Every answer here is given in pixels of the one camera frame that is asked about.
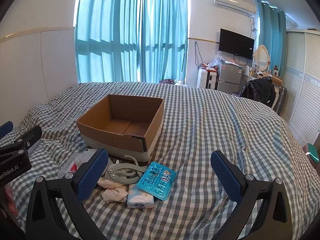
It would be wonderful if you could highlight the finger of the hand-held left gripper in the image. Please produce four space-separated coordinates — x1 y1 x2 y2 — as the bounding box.
0 121 14 140
0 125 42 157

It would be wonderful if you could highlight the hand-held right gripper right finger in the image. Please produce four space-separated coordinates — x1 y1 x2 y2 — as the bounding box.
210 150 293 240

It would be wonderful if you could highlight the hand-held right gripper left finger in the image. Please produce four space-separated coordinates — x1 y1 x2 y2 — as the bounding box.
25 148 109 240

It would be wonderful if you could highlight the clear cotton swab jar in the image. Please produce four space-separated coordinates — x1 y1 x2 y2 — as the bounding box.
58 149 110 179

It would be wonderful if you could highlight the white cloth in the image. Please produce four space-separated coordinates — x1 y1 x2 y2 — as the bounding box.
97 175 128 204

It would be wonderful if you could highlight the grey-green plastic clip tool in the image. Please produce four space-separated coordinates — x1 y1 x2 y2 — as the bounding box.
105 154 148 184

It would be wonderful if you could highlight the cardboard box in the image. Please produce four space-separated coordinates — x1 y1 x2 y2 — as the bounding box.
77 94 165 162

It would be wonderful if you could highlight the white tissue pack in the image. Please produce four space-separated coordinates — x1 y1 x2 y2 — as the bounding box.
127 183 155 208

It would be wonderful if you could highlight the blue pill blister pack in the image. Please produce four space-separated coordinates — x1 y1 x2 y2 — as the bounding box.
137 162 176 201

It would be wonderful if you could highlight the checked bed sheet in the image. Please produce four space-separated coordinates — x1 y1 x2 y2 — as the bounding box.
0 81 316 240

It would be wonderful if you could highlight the green lidded container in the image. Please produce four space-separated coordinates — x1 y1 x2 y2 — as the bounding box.
305 143 320 164

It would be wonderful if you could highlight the black jacket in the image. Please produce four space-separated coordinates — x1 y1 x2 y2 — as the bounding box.
246 77 277 109

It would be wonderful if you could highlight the grey suitcase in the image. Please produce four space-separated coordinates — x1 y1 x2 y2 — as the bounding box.
274 86 287 115

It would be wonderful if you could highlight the silver small fridge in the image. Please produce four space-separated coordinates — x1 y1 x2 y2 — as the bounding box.
216 61 245 93

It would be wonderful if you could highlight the white suitcase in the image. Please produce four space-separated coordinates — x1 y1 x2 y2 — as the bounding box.
197 67 218 90

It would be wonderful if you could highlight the clear plastic bag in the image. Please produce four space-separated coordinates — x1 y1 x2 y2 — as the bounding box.
209 52 223 67

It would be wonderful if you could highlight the white slatted wardrobe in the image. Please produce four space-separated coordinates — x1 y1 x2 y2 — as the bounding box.
277 29 320 150

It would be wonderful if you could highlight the white oval mirror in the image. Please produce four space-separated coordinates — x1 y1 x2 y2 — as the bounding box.
253 44 271 73

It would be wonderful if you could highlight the blue window curtain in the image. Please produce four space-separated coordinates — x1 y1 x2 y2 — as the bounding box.
139 0 188 83
257 1 287 78
74 0 143 84

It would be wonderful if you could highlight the white air conditioner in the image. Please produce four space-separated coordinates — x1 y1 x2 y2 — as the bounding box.
212 0 257 18

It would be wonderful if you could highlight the dark wall cable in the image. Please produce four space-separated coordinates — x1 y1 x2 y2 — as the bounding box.
194 41 204 68

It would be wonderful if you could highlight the black wall television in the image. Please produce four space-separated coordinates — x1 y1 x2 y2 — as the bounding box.
219 28 255 60

